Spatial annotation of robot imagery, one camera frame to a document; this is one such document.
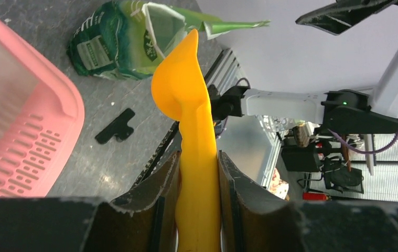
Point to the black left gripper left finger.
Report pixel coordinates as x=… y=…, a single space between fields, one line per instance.
x=142 y=219

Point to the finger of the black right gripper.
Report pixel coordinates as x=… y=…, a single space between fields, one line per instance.
x=342 y=15

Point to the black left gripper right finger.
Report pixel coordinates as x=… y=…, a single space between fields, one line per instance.
x=253 y=219

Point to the yellow plastic scoop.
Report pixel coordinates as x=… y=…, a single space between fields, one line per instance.
x=180 y=92

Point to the green cat litter bag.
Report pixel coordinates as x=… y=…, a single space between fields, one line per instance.
x=129 y=39

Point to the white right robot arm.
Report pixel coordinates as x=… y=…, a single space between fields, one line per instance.
x=333 y=63

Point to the pink plastic litter box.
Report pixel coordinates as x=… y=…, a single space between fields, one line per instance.
x=41 y=117

